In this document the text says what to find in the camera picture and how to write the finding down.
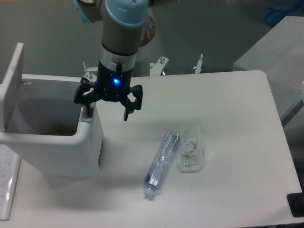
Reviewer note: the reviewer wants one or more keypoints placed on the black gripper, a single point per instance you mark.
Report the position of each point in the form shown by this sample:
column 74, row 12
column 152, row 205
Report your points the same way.
column 112, row 86

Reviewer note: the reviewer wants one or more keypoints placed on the white plastic trash can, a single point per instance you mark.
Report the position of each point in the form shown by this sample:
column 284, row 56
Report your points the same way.
column 40, row 121

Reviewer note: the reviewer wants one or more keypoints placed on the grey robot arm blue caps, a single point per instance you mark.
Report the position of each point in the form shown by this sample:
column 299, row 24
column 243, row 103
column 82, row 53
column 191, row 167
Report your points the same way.
column 124, row 21

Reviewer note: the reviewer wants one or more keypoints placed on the crushed clear plastic bottle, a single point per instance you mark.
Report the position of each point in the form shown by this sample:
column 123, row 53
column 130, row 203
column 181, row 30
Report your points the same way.
column 161, row 164

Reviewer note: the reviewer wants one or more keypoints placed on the clear plastic wrapper bag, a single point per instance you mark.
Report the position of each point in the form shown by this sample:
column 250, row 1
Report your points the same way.
column 194, row 153

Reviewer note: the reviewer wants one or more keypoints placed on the laminated paper sheet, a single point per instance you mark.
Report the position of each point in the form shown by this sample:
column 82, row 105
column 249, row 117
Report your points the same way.
column 9, row 170

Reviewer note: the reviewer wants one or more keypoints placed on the white cabinet box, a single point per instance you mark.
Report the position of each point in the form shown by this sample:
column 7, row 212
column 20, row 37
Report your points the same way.
column 280, row 55

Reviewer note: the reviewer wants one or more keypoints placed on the blue object in background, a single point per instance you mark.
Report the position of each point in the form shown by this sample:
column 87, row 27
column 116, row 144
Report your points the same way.
column 276, row 10

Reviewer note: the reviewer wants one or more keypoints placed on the black table clamp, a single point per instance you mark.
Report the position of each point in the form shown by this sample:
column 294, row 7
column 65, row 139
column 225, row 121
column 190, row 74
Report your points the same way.
column 296, row 204

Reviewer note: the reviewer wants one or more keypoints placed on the white metal base frame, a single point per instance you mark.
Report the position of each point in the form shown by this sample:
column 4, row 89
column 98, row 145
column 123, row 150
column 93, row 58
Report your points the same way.
column 163, row 67

